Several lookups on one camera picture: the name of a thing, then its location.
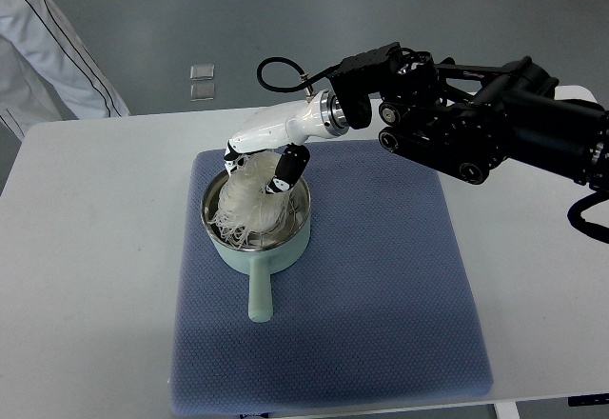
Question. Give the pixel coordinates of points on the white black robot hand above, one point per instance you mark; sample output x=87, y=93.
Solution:
x=288, y=125

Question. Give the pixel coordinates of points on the white vermicelli nest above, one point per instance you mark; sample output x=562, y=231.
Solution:
x=245, y=187

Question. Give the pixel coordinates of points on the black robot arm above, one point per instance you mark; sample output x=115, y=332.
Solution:
x=464, y=121

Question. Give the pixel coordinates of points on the mint green steel pot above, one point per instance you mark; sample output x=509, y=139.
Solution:
x=266, y=254

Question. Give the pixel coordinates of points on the upper floor socket plate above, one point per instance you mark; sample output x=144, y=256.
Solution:
x=199, y=72

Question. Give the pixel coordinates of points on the floor socket plate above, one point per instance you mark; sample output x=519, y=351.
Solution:
x=199, y=72
x=202, y=91

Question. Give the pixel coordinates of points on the lower floor socket plate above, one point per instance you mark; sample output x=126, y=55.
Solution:
x=202, y=91

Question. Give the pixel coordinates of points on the blue quilted mat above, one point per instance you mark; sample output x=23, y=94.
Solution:
x=377, y=309

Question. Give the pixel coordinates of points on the person in white clothing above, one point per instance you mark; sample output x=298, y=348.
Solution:
x=38, y=46

